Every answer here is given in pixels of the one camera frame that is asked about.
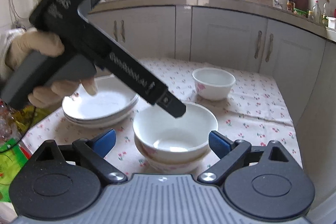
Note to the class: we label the gloved left hand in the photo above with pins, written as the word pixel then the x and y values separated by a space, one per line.
pixel 17 44

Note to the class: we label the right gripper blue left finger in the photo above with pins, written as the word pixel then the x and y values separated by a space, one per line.
pixel 103 143

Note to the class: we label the white lower cabinets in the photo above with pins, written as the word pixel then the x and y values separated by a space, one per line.
pixel 301 63

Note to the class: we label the stained white fruit plate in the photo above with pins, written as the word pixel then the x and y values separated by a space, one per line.
pixel 104 122

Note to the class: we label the cherry print tablecloth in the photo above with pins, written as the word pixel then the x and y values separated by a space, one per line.
pixel 254 111

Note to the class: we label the clear oil bottle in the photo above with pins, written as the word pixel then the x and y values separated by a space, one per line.
pixel 316 13

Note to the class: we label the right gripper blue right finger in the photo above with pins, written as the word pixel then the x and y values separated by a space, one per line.
pixel 220 144

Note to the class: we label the dark soy sauce bottle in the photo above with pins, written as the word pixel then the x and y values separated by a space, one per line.
pixel 290 5

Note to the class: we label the white floral bowl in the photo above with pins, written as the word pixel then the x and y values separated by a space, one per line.
pixel 179 140

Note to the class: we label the small white fruit plate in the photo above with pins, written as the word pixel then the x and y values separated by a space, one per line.
pixel 112 97

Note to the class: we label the yellow green plastic bag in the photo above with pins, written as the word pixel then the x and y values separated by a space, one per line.
pixel 14 125

